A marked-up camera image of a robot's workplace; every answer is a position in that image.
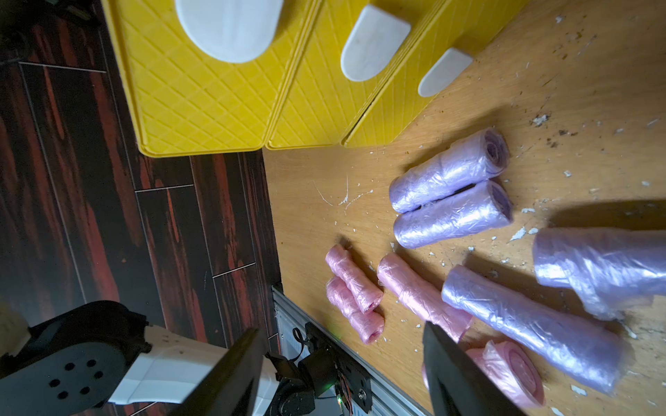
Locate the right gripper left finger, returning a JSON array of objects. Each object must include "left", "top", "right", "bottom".
[{"left": 171, "top": 329, "right": 267, "bottom": 416}]

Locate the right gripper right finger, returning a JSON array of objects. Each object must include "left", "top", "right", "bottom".
[{"left": 422, "top": 322, "right": 524, "bottom": 416}]

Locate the yellow top drawer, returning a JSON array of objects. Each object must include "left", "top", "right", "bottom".
[{"left": 102, "top": 1, "right": 322, "bottom": 158}]

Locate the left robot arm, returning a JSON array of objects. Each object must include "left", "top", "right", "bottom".
[{"left": 1, "top": 301, "right": 229, "bottom": 415}]

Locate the yellow drawer cabinet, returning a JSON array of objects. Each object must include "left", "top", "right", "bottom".
[{"left": 100, "top": 0, "right": 532, "bottom": 159}]

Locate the pink roll lower centre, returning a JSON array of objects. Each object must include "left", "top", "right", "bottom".
[{"left": 421, "top": 341, "right": 545, "bottom": 412}]

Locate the pink roll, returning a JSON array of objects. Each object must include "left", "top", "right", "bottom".
[
  {"left": 421, "top": 341, "right": 545, "bottom": 412},
  {"left": 325, "top": 244, "right": 383, "bottom": 314},
  {"left": 377, "top": 253, "right": 473, "bottom": 343},
  {"left": 326, "top": 277, "right": 385, "bottom": 345}
]

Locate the pink roll far left lower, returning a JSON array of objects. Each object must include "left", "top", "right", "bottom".
[{"left": 326, "top": 277, "right": 385, "bottom": 345}]

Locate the pink roll far left upper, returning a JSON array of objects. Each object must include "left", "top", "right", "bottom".
[{"left": 325, "top": 244, "right": 383, "bottom": 314}]

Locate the purple roll lower centre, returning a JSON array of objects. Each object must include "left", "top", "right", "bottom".
[{"left": 442, "top": 265, "right": 628, "bottom": 395}]

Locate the purple roll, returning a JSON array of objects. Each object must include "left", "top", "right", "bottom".
[
  {"left": 532, "top": 228, "right": 665, "bottom": 321},
  {"left": 394, "top": 180, "right": 513, "bottom": 249},
  {"left": 390, "top": 128, "right": 509, "bottom": 213},
  {"left": 442, "top": 265, "right": 628, "bottom": 395}
]

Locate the purple roll upper front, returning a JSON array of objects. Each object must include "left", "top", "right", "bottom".
[{"left": 394, "top": 180, "right": 513, "bottom": 249}]

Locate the purple roll middle right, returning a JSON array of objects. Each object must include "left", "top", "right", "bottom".
[{"left": 532, "top": 228, "right": 665, "bottom": 321}]

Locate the purple roll upper back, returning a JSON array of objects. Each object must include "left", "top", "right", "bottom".
[{"left": 390, "top": 128, "right": 509, "bottom": 213}]

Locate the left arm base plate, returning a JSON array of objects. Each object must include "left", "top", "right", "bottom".
[{"left": 265, "top": 322, "right": 373, "bottom": 415}]

